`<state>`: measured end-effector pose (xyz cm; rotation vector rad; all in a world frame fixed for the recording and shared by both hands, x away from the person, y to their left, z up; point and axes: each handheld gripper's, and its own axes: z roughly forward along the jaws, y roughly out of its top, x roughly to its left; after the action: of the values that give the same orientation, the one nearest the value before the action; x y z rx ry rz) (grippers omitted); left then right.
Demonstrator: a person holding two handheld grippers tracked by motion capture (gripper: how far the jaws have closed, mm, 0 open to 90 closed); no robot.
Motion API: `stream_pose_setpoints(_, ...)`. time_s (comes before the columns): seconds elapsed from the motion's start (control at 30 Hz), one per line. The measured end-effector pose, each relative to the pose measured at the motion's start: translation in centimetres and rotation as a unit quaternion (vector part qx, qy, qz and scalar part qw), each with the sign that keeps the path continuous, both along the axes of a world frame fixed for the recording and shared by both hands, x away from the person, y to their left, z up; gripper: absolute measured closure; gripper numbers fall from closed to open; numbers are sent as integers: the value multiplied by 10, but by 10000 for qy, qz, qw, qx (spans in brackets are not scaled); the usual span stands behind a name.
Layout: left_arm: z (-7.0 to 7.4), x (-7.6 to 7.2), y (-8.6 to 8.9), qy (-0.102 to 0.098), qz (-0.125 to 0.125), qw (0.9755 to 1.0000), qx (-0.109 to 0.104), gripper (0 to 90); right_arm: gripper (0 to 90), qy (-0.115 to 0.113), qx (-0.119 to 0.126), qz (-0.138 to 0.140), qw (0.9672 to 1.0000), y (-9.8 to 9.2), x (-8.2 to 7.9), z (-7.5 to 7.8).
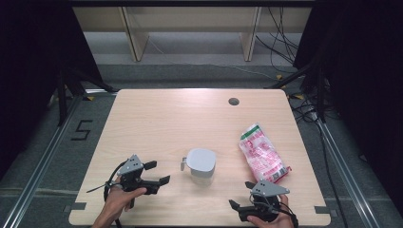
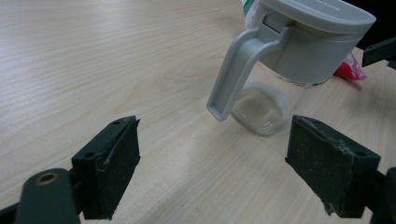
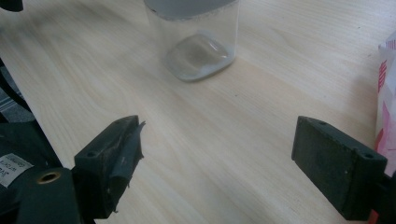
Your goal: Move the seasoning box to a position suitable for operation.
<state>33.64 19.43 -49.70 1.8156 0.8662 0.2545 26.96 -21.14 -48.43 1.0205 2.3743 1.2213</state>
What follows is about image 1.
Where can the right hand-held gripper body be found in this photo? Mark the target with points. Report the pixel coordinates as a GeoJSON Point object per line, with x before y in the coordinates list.
{"type": "Point", "coordinates": [269, 189]}

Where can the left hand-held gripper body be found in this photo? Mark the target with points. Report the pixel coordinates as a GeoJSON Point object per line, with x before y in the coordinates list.
{"type": "Point", "coordinates": [130, 166]}

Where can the pink and white plastic bag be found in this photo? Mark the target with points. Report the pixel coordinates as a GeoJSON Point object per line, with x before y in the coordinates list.
{"type": "Point", "coordinates": [261, 153]}

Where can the clear container with white lid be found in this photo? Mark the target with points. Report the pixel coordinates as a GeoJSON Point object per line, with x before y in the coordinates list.
{"type": "Point", "coordinates": [201, 162]}

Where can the person's right hand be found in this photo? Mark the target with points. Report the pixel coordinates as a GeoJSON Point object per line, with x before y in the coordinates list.
{"type": "Point", "coordinates": [278, 222]}

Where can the person's left hand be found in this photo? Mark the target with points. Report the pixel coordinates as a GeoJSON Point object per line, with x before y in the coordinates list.
{"type": "Point", "coordinates": [118, 199]}

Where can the yellow tape piece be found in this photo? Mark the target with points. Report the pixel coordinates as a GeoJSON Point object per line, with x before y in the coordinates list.
{"type": "Point", "coordinates": [298, 96]}
{"type": "Point", "coordinates": [279, 77]}
{"type": "Point", "coordinates": [90, 98]}

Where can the black metal stand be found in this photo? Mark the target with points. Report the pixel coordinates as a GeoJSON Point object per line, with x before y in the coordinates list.
{"type": "Point", "coordinates": [62, 95]}
{"type": "Point", "coordinates": [320, 88]}

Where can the black curtain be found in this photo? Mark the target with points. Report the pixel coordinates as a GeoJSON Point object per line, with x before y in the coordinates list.
{"type": "Point", "coordinates": [31, 79]}
{"type": "Point", "coordinates": [364, 79]}

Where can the light wooden shelf unit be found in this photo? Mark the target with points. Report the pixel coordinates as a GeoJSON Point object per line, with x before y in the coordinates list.
{"type": "Point", "coordinates": [190, 19]}

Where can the metal floor rail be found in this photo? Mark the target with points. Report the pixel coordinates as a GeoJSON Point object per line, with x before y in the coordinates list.
{"type": "Point", "coordinates": [38, 174]}
{"type": "Point", "coordinates": [345, 177]}

